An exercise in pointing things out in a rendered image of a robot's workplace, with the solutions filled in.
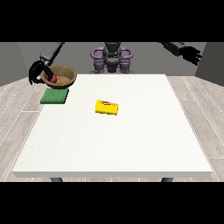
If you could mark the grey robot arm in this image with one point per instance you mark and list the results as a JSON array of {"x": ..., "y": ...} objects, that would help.
[
  {"x": 50, "y": 53},
  {"x": 173, "y": 46}
]

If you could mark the green square pad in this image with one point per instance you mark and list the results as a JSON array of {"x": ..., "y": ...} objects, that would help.
[{"x": 54, "y": 96}]

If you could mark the brown wooden bowl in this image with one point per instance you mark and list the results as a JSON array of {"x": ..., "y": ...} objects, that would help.
[{"x": 60, "y": 76}]

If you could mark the small red ball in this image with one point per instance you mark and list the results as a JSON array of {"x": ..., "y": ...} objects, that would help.
[{"x": 53, "y": 78}]

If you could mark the grey robot trunk purple rings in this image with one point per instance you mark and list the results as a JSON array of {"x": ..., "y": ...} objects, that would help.
[{"x": 111, "y": 59}]

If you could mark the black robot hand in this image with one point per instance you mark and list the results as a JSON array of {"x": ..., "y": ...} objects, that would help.
[
  {"x": 191, "y": 55},
  {"x": 35, "y": 72}
]

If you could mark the yellow cup with melon print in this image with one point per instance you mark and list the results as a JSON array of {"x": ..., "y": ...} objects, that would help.
[{"x": 106, "y": 107}]

